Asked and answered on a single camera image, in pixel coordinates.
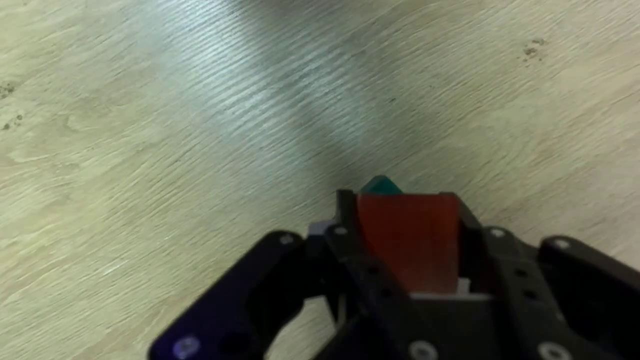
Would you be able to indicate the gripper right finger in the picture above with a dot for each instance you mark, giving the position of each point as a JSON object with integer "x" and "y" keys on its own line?
{"x": 530, "y": 280}

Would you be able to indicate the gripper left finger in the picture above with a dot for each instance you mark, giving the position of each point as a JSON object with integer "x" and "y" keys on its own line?
{"x": 300, "y": 280}

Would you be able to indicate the orange block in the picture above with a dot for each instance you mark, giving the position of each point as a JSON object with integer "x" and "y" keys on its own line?
{"x": 410, "y": 240}

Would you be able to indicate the green block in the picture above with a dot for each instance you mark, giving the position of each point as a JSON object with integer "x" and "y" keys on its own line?
{"x": 382, "y": 186}

